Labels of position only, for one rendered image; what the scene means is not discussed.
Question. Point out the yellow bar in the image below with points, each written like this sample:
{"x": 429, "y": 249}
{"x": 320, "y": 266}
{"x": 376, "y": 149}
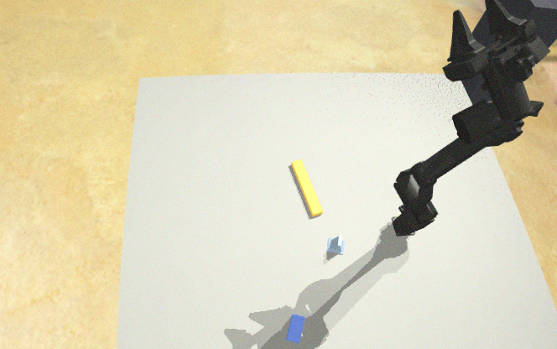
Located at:
{"x": 307, "y": 188}

